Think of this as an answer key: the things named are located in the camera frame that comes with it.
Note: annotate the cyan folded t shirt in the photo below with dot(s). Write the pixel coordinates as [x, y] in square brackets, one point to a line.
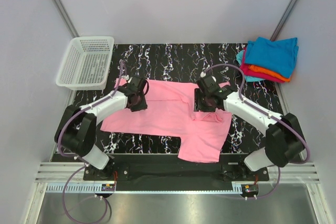
[239, 59]

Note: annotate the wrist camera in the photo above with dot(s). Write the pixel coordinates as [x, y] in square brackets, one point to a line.
[208, 84]
[136, 84]

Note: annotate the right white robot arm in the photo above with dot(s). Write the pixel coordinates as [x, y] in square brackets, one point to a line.
[283, 134]

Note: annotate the pink t shirt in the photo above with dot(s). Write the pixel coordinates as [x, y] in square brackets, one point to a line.
[170, 112]

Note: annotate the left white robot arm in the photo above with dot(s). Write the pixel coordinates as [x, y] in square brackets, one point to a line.
[76, 133]

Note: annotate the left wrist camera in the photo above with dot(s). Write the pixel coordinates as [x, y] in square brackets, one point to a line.
[136, 84]

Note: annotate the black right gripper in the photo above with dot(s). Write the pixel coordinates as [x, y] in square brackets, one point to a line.
[198, 106]

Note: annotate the blue folded t shirt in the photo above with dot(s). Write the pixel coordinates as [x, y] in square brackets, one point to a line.
[278, 56]

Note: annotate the magenta folded t shirt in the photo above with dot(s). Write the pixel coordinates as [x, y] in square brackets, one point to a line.
[250, 73]

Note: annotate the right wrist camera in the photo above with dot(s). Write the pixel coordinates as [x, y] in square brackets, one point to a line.
[208, 84]

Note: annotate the orange folded t shirt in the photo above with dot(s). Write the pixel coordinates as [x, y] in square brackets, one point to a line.
[267, 73]

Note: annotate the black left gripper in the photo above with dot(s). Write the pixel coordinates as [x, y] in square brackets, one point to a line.
[143, 106]

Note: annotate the white plastic basket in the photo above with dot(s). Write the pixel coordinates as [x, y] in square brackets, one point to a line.
[86, 63]

